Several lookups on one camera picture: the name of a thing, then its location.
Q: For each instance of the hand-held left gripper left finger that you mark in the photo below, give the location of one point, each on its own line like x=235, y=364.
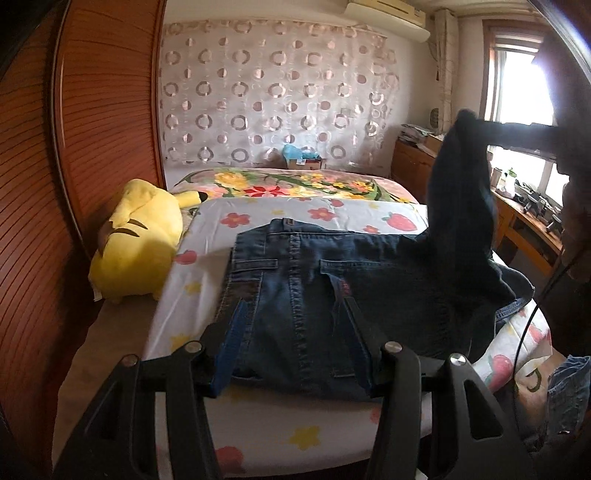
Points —
x=233, y=341

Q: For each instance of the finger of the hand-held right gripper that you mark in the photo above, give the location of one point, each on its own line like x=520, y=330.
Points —
x=517, y=134

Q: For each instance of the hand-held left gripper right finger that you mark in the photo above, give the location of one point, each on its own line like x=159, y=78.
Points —
x=364, y=360

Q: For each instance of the blue denim pants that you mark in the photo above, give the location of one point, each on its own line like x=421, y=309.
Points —
x=295, y=295

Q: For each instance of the person's right hand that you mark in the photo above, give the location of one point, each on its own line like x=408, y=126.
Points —
x=579, y=230

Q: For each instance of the green capped bottle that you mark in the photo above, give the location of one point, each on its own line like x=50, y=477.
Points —
x=509, y=182

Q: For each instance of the window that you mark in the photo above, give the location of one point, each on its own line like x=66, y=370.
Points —
x=521, y=83

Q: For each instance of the open cardboard box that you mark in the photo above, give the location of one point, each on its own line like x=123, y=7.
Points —
x=433, y=142

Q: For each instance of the tied window curtain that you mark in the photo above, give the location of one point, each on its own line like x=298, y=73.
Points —
x=444, y=69

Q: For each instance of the stack of papers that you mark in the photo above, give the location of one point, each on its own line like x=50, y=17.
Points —
x=414, y=134

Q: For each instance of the long wooden cabinet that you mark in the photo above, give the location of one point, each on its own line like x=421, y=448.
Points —
x=411, y=166

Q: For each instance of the strawberry print bed sheet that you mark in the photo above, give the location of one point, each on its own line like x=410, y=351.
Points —
x=258, y=217

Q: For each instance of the beige bed mattress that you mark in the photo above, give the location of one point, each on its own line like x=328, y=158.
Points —
x=106, y=369

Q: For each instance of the yellow plush toy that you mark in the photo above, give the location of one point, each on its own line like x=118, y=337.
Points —
x=138, y=240

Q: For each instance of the floral blanket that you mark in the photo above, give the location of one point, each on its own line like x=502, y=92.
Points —
x=295, y=182

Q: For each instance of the white air conditioner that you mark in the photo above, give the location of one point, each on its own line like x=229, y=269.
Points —
x=392, y=16

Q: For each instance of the small cardboard box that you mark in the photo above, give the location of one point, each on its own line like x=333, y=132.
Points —
x=307, y=163

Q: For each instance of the blue denim cloth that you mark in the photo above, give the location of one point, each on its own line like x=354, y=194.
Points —
x=565, y=397

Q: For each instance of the circle pattern wall curtain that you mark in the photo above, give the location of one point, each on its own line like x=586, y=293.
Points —
x=277, y=92

